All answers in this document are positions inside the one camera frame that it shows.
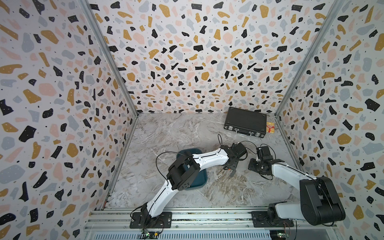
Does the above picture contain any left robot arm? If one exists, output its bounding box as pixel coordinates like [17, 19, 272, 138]
[141, 143, 248, 219]

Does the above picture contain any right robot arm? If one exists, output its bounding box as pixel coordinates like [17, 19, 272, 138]
[248, 146, 346, 226]

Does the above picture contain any teal plastic storage box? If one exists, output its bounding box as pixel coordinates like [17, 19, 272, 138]
[175, 148, 208, 191]

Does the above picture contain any small yellow red box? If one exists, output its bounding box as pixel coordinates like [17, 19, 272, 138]
[267, 122, 275, 134]

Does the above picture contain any black briefcase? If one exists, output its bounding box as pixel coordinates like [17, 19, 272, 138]
[224, 107, 267, 138]

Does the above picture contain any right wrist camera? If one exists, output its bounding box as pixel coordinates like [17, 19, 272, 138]
[257, 146, 274, 162]

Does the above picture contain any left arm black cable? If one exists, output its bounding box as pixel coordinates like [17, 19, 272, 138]
[155, 133, 224, 187]

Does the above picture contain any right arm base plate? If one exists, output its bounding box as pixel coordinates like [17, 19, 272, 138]
[251, 211, 294, 228]

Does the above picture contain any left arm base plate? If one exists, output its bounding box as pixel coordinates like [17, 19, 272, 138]
[130, 212, 173, 229]

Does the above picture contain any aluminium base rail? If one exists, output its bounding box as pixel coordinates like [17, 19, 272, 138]
[82, 207, 343, 240]

